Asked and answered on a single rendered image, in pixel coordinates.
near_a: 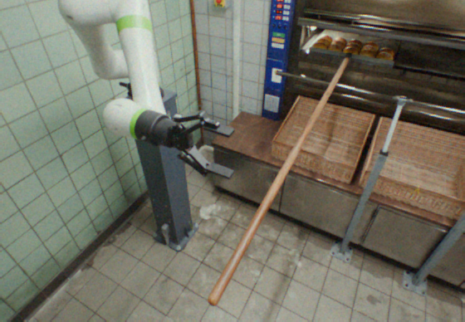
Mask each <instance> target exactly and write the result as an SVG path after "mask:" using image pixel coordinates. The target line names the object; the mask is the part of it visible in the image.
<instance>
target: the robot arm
mask: <svg viewBox="0 0 465 322"><path fill-rule="evenodd" d="M57 6H58V10H59V12H60V14H61V16H62V17H63V18H64V19H65V20H66V23H67V24H68V25H69V26H71V28H72V29H73V32H74V33H75V34H76V35H77V36H78V37H79V39H80V40H81V43H82V45H83V46H84V48H85V49H86V51H87V53H88V56H89V59H90V62H91V66H92V70H93V71H94V72H95V74H96V75H97V76H98V77H100V78H102V79H104V80H114V79H121V78H125V79H127V78H130V83H128V84H126V83H124V82H120V85H122V86H124V87H127V90H128V92H127V95H128V96H133V100H127V99H115V100H112V101H111V102H110V103H109V104H108V105H107V106H106V107H105V110H104V113H103V121H104V124H105V127H106V128H107V129H108V130H109V131H110V132H111V133H112V134H116V135H119V136H125V137H130V138H133V139H137V140H141V141H143V142H145V143H147V144H150V145H153V146H154V147H159V146H161V145H162V146H164V147H168V148H176V149H178V150H179V155H178V158H179V159H181V160H184V161H185V163H187V164H188V165H189V166H192V168H194V169H195V170H196V171H197V172H199V173H201V174H202V175H203V176H204V177H205V176H206V175H207V174H208V173H213V174H215V175H218V176H221V177H223V178H228V179H230V178H231V176H232V175H233V174H234V170H231V169H230V168H226V167H224V166H220V165H217V164H216V163H211V164H210V163H209V162H208V161H207V159H205V157H204V156H202V155H201V154H200V153H199V152H198V151H197V149H196V147H195V146H194V144H193V140H192V138H193V135H192V132H193V131H195V130H196V129H198V128H202V127H203V129H205V130H207V131H210V132H212V133H215V134H220V135H223V136H225V137H228V138H229V137H230V136H231V134H233V133H234V132H235V129H232V128H230V127H227V126H224V125H222V124H220V123H219V122H217V121H214V120H211V119H209V117H207V116H206V114H207V111H206V110H200V111H196V112H192V113H188V114H185V115H183V114H176V115H175V116H173V117H172V118H171V117H170V116H168V115H166V114H165V110H164V103H163V101H162V99H163V98H164V92H163V90H162V88H161V86H160V84H159V82H160V78H159V69H158V65H157V60H156V55H155V52H154V40H153V33H152V26H151V20H150V14H149V6H148V2H147V0H58V2H57ZM111 23H115V25H116V27H117V31H118V37H119V40H120V44H121V48H122V50H112V48H111V44H110V43H109V40H108V38H107V35H106V34H105V30H104V28H103V25H105V24H111ZM193 120H200V121H198V122H196V123H194V124H192V125H190V126H189V127H188V128H185V126H184V125H183V124H181V123H182V122H185V121H193ZM204 125H205V126H204ZM190 147H192V148H191V149H190V150H189V151H188V150H187V149H189V148H190Z"/></svg>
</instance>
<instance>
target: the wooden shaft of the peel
mask: <svg viewBox="0 0 465 322"><path fill-rule="evenodd" d="M348 62H349V58H345V59H344V61H343V63H342V64H341V65H340V68H339V70H338V71H337V72H336V75H335V77H334V78H333V80H332V81H331V83H330V84H329V87H328V89H327V91H326V92H325V94H324V95H323V96H322V98H321V101H320V103H319V104H318V106H317V107H316V109H315V111H314V112H313V114H312V116H311V118H310V120H309V121H308V122H307V124H306V127H305V128H304V130H303V132H302V133H301V135H300V137H299V138H298V140H297V142H296V144H295V146H294V147H293V148H292V150H291V153H290V154H289V156H288V158H287V159H286V161H285V163H284V164H283V167H282V168H281V170H280V172H279V173H278V174H277V178H276V179H275V180H274V182H273V184H272V185H271V187H270V189H269V191H268V193H267V194H266V196H265V197H264V200H263V201H262V204H261V205H260V207H259V208H258V209H257V213H256V214H255V215H254V217H253V219H252V220H251V223H250V225H249V226H248V228H247V230H246V231H245V232H244V235H243V236H242V239H241V241H240V242H239V243H238V244H237V248H236V250H235V251H234V252H233V254H232V256H231V258H230V260H229V262H228V263H227V265H226V266H225V267H224V271H223V272H222V274H221V275H220V277H219V278H218V280H217V283H216V285H215V286H214V287H213V289H212V291H211V293H210V296H209V297H208V303H209V304H210V305H212V306H216V305H217V303H218V302H219V301H220V299H221V297H222V295H223V294H224V291H225V289H226V287H227V286H228V284H229V282H230V280H231V278H232V276H233V274H234V272H235V271H236V269H237V266H238V265H239V263H240V261H241V259H242V258H243V257H244V255H245V251H246V249H247V248H248V247H249V245H250V243H251V242H252V238H253V237H254V235H255V234H256V232H257V229H258V228H259V226H260V224H261V222H262V220H263V218H264V216H265V214H266V213H267V210H268V208H269V207H270V206H271V203H272V200H273V199H274V198H275V196H276V195H277V191H278V189H279V188H280V186H281V185H282V183H283V181H284V179H285V177H286V175H287V174H288V172H289V170H290V169H291V166H292V164H293V162H294V160H296V157H297V154H298V153H299V151H300V150H301V147H302V146H303V144H304V143H305V140H306V138H307V136H308V134H309V133H310V132H311V130H312V127H313V125H314V123H315V122H316V121H317V119H318V117H319V115H320V112H321V111H322V109H323V107H324V106H325V104H326V102H327V101H328V98H329V96H330V93H331V92H332V91H333V90H334V88H335V85H336V83H337V81H338V80H339V78H340V76H341V74H342V73H343V71H344V70H345V66H346V64H347V63H348Z"/></svg>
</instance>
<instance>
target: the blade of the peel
mask: <svg viewBox="0 0 465 322"><path fill-rule="evenodd" d="M321 36H322V35H321ZM319 38H320V37H319ZM319 38H317V39H316V41H315V42H313V43H312V44H311V45H310V46H309V50H308V51H316V52H320V53H325V54H330V55H333V56H345V55H346V54H347V53H345V52H343V51H344V49H345V48H344V49H342V52H340V51H332V50H328V47H327V49H324V50H323V49H319V48H315V47H313V45H314V44H315V43H316V42H317V40H319ZM376 43H377V45H378V47H379V48H378V50H380V49H381V48H385V47H388V48H390V49H392V51H393V53H394V55H393V56H392V57H393V60H392V61H388V60H384V59H379V58H376V55H377V52H378V50H377V52H376V54H375V57H370V56H362V55H360V51H359V55H352V57H351V58H354V59H359V60H362V61H375V62H378V63H384V64H388V65H392V66H393V65H394V61H395V57H396V54H397V51H398V48H399V46H393V45H388V44H384V43H378V42H376Z"/></svg>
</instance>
